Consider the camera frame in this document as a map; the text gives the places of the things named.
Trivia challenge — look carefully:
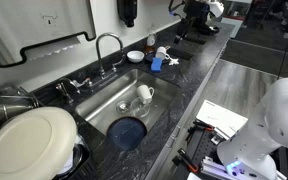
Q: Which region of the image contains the white bowl on counter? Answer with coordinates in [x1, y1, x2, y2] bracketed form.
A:
[127, 51, 144, 63]

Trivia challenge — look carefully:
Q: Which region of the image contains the black orange tool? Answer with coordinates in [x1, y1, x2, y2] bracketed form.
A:
[178, 148, 199, 173]

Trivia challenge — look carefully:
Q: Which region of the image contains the black dish rack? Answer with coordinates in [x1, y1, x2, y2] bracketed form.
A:
[52, 133, 98, 180]

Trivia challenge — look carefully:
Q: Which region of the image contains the black coffee machine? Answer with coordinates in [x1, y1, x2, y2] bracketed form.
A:
[168, 0, 224, 44]

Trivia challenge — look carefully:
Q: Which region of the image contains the black wall soap dispenser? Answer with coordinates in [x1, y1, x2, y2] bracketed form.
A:
[117, 0, 137, 28]

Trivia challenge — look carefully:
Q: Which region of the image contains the stainless steel pot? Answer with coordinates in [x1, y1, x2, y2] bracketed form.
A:
[0, 87, 39, 126]

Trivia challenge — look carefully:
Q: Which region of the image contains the chrome gooseneck faucet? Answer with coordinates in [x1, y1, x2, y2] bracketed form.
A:
[95, 32, 125, 79]

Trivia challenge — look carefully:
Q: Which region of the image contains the cream mug in sink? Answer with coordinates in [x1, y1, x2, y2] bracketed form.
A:
[137, 85, 155, 104]

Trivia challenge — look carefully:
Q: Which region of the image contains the blue sponge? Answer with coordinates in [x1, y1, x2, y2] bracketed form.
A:
[151, 58, 162, 72]

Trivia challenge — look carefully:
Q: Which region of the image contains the stainless steel sink basin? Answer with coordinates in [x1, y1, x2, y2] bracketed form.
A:
[75, 69, 180, 143]

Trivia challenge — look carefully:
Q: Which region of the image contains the steel paper towel dispenser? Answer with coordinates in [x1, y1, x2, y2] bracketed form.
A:
[0, 0, 96, 68]

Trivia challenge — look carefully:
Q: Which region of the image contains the clear drinking glass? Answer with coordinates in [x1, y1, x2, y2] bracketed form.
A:
[131, 97, 150, 118]

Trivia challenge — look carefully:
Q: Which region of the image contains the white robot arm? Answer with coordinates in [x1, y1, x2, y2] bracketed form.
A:
[217, 77, 288, 180]

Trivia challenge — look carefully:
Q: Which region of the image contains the white box on cart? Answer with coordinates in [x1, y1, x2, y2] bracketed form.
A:
[196, 100, 247, 140]

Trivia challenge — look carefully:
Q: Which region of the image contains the amber soap bottle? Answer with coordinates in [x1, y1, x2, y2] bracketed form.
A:
[145, 30, 156, 53]

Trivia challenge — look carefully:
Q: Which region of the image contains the large cream plate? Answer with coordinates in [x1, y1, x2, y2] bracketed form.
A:
[0, 107, 77, 180]

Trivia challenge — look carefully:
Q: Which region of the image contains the dark blue plate in sink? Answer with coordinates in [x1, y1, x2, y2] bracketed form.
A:
[106, 116, 147, 151]

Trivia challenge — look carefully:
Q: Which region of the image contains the small chrome side tap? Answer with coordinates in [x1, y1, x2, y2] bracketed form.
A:
[56, 77, 93, 104]

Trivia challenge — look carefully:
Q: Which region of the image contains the white printed mug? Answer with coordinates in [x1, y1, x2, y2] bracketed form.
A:
[155, 46, 170, 60]

